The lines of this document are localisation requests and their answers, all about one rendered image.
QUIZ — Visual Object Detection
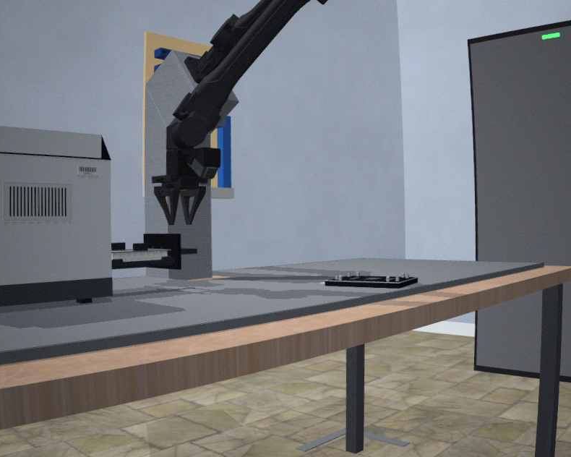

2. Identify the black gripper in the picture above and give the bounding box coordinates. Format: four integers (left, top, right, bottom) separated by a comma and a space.
152, 148, 207, 225

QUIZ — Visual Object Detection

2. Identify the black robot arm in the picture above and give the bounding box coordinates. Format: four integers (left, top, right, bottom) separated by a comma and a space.
166, 0, 311, 179

